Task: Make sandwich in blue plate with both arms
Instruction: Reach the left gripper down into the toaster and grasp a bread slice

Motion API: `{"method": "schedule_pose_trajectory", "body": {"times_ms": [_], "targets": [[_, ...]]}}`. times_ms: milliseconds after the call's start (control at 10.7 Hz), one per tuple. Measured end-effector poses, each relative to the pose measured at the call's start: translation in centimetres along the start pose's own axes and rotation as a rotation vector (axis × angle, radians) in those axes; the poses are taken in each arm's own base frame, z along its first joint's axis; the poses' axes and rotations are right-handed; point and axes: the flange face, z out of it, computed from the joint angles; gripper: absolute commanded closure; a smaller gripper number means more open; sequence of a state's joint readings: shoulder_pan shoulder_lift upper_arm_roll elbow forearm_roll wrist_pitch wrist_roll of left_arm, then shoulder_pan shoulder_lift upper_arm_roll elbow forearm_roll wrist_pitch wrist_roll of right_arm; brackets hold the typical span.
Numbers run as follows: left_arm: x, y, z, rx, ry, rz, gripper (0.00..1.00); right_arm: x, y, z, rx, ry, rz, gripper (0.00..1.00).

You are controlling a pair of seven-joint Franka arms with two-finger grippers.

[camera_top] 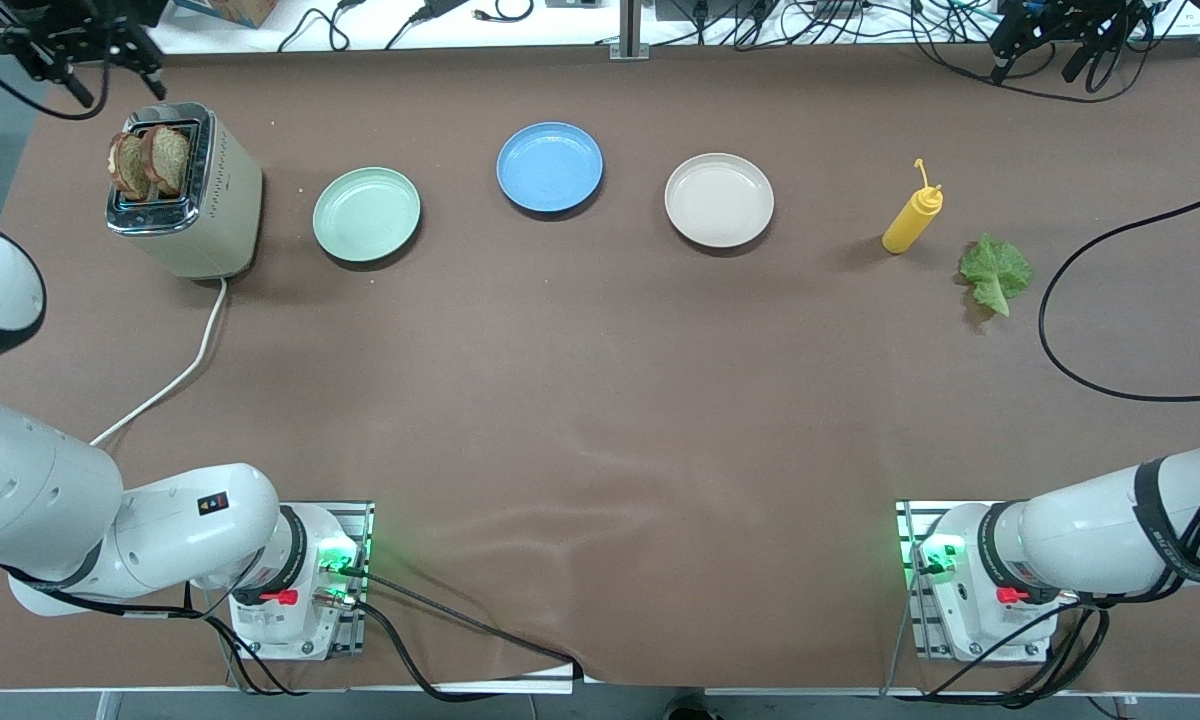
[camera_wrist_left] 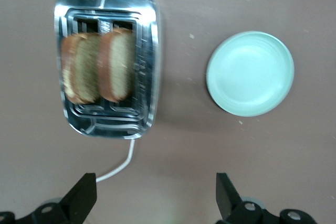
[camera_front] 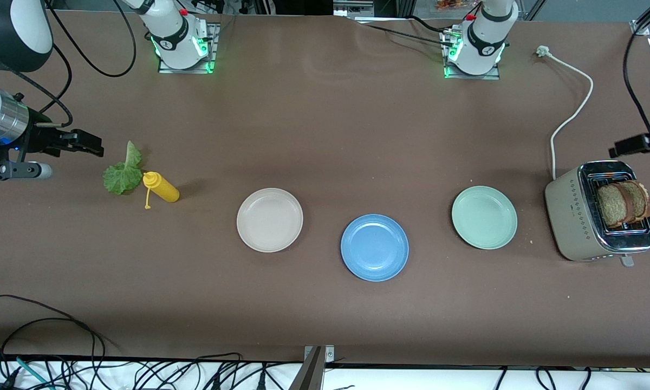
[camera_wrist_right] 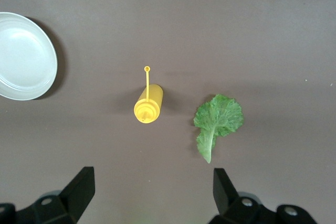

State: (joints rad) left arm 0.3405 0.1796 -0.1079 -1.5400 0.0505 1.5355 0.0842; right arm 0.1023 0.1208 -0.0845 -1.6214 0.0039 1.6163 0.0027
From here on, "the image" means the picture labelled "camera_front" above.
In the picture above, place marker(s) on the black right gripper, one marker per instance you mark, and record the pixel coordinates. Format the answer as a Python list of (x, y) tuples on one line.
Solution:
[(39, 138)]

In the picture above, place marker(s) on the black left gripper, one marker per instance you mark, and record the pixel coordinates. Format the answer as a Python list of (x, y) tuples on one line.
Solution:
[(635, 144)]

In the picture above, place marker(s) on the green lettuce leaf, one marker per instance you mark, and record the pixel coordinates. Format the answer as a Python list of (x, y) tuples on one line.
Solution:
[(120, 179)]

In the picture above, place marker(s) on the brown bread slice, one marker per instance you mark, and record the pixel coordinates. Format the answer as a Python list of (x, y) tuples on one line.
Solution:
[(642, 200), (612, 206)]

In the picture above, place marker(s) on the yellow squeeze bottle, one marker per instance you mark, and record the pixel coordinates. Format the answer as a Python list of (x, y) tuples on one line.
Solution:
[(165, 189)]

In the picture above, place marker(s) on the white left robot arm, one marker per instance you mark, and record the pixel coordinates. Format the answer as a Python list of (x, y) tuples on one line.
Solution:
[(482, 43)]

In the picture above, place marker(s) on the green round plate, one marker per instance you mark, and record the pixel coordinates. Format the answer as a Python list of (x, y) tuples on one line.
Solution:
[(484, 216)]

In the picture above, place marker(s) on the beige round plate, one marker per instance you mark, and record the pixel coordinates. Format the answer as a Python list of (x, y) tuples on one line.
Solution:
[(270, 219)]

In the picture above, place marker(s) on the blue round plate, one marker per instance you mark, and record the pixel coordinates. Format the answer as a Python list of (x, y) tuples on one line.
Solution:
[(374, 247)]

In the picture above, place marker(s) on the beige chrome toaster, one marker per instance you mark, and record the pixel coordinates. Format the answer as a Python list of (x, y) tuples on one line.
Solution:
[(571, 216)]

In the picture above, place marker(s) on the orange packets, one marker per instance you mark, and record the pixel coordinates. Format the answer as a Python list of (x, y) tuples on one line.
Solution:
[(449, 4)]

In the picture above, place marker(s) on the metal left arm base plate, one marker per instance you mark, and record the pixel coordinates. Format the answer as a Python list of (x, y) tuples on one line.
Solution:
[(493, 77)]

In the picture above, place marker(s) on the metal table edge bracket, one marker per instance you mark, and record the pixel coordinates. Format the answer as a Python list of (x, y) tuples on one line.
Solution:
[(329, 355)]

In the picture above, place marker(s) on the aluminium profile post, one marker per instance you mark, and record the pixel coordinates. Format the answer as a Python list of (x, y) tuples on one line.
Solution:
[(309, 376)]

